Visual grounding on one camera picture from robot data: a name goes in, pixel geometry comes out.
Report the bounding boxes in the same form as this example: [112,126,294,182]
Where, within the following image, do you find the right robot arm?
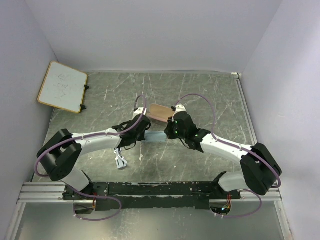
[164,111,282,199]

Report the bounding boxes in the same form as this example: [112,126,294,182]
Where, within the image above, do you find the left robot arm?
[36,114,151,200]

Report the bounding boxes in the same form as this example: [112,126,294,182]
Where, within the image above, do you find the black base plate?
[62,181,242,212]

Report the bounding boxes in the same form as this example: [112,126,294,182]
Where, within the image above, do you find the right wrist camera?
[171,104,186,115]

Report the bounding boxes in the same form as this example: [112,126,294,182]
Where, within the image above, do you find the pink glasses case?
[146,103,175,123]

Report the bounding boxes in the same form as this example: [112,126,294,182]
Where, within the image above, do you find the white sunglasses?
[114,148,128,170]

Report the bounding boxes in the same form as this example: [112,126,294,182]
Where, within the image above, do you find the light blue cleaning cloth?
[144,131,167,143]

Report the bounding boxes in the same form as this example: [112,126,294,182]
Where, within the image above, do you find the small whiteboard with orange frame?
[37,61,90,114]

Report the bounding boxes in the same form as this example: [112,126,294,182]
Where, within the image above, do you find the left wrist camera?
[132,107,147,118]

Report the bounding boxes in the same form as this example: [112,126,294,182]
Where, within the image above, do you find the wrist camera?
[171,104,186,115]
[132,107,147,118]

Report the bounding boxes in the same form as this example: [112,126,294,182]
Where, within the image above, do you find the aluminium rail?
[17,182,283,204]

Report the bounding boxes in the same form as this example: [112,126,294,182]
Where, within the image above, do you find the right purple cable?
[172,93,283,219]

